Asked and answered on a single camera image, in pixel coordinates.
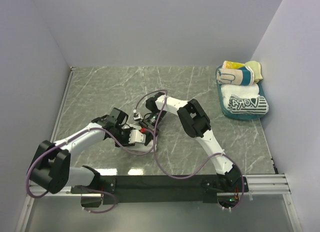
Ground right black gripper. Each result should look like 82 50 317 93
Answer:
139 110 168 147

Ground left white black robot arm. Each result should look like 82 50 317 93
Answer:
26 108 131 194

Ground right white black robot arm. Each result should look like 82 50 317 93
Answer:
133 89 246 193

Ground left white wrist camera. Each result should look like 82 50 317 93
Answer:
129 129 146 145

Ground white terry towel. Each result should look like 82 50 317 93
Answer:
130 129 154 152

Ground teal tray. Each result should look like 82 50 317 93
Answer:
215 64 269 122

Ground beige teal rolled towel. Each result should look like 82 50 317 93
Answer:
216 67 255 86

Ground pale yellow rolled towel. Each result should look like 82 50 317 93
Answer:
245 60 263 83

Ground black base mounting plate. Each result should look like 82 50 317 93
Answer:
70 174 250 208

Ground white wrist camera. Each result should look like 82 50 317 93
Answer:
133 112 143 122
129 129 146 145

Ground yellow patterned rolled towel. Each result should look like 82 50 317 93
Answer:
222 60 246 70

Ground aluminium rail frame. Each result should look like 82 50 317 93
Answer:
14 65 305 232

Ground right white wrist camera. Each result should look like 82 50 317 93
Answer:
133 112 143 122

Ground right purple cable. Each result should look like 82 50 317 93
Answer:
133 89 245 211

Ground black white striped rolled towel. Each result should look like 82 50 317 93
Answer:
227 95 269 115

